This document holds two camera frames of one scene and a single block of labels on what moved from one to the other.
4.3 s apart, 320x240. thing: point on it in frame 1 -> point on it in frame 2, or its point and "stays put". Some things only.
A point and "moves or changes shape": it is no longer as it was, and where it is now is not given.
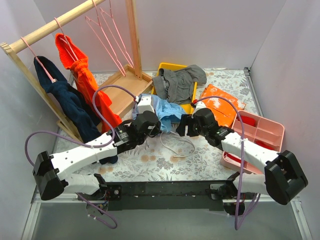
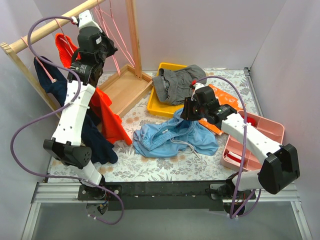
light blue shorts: [169, 114] -> [170, 135]
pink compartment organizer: [259, 130] stays put
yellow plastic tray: [188, 108] moves or changes shape
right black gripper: [189, 126] -> [187, 109]
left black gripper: [155, 128] -> [107, 46]
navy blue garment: [82, 118] stays put
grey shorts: [178, 86] stays put
